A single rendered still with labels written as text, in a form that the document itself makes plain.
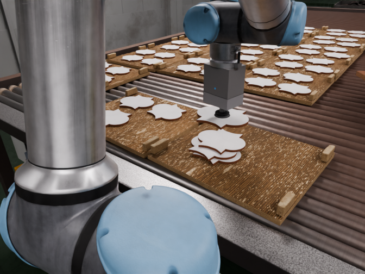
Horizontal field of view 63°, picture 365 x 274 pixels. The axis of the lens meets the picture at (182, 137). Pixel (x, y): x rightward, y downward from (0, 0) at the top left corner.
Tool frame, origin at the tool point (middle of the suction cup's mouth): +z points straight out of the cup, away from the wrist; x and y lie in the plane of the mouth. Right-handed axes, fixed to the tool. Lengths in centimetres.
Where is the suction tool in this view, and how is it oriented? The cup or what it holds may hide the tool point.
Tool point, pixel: (221, 119)
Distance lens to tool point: 81.7
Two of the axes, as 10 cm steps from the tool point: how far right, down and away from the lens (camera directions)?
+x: -7.5, 3.3, -5.7
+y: -6.6, -3.5, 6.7
